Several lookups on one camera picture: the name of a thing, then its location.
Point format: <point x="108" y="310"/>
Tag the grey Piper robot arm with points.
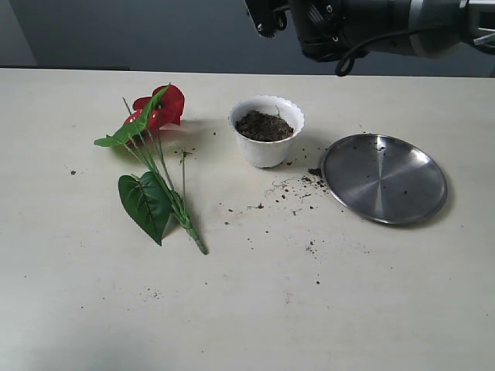
<point x="431" y="29"/>

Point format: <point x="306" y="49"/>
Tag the loose green stem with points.
<point x="184" y="154"/>

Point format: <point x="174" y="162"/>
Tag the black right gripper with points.
<point x="326" y="30"/>

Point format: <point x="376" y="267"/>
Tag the round steel plate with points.
<point x="384" y="179"/>

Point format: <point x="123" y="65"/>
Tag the white plastic flower pot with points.
<point x="266" y="154"/>

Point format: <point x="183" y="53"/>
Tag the red artificial flower with leaves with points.
<point x="151" y="199"/>

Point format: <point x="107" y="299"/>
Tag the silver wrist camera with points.
<point x="268" y="16"/>

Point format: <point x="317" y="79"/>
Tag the dark brown potting soil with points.
<point x="263" y="127"/>

